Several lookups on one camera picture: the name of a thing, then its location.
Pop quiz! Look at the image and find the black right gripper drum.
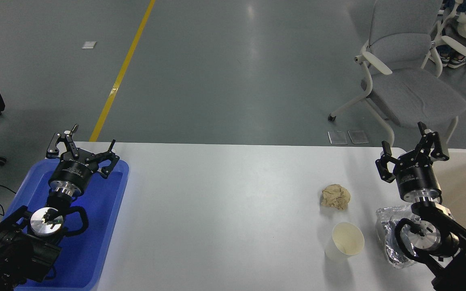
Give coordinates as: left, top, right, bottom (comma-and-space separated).
393, 160, 442, 200

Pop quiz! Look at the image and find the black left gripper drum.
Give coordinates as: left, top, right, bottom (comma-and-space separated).
49, 157, 95, 190

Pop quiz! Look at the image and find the white paper cup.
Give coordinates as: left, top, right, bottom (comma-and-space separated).
324, 221, 365, 261

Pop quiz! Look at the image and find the clear square floor plate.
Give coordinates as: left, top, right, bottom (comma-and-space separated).
328, 131, 349, 145
347, 129, 369, 144

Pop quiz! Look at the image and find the blue plastic tray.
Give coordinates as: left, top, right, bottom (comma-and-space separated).
0, 158, 130, 291

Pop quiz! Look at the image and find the crumpled tan paper ball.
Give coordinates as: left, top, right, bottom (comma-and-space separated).
320, 184, 352, 211

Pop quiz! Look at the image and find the crumpled silver foil tray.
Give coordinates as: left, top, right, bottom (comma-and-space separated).
375, 205, 420, 270

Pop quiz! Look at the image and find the white framed office chair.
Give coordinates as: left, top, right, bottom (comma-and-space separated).
421, 0, 466, 77

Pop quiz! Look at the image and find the grey office chair white frame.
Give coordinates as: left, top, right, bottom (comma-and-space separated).
328, 0, 466, 147

